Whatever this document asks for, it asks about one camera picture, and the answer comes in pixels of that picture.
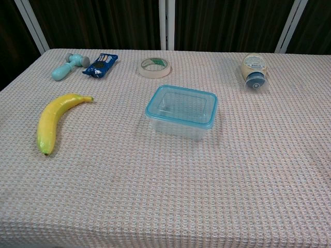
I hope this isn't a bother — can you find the beige masking tape roll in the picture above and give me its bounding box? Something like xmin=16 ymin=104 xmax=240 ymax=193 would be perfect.
xmin=137 ymin=57 xmax=172 ymax=79

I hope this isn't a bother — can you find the pink waffle-weave tablecloth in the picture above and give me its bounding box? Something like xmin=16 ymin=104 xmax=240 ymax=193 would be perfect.
xmin=0 ymin=48 xmax=331 ymax=248

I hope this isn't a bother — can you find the blue cookie pack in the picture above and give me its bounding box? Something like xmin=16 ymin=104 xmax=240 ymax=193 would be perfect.
xmin=82 ymin=53 xmax=119 ymax=79

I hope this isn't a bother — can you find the white frame post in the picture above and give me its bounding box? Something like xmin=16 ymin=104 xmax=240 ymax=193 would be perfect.
xmin=158 ymin=0 xmax=175 ymax=51
xmin=14 ymin=0 xmax=50 ymax=55
xmin=274 ymin=0 xmax=309 ymax=54

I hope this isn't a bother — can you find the dark pleated curtain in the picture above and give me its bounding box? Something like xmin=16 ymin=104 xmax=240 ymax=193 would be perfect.
xmin=0 ymin=0 xmax=331 ymax=91

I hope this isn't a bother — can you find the translucent light-blue plastic container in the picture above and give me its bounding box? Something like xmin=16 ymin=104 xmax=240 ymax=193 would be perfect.
xmin=147 ymin=113 xmax=215 ymax=142

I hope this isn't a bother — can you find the mayonnaise squeeze bottle, blue cap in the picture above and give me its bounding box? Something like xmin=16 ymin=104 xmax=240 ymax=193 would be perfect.
xmin=240 ymin=53 xmax=269 ymax=91

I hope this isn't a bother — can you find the yellow banana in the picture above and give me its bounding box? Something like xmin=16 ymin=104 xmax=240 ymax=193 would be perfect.
xmin=36 ymin=93 xmax=95 ymax=157

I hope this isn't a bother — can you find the light blue toy hammer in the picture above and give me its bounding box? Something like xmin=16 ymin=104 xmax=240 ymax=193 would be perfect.
xmin=51 ymin=53 xmax=91 ymax=82

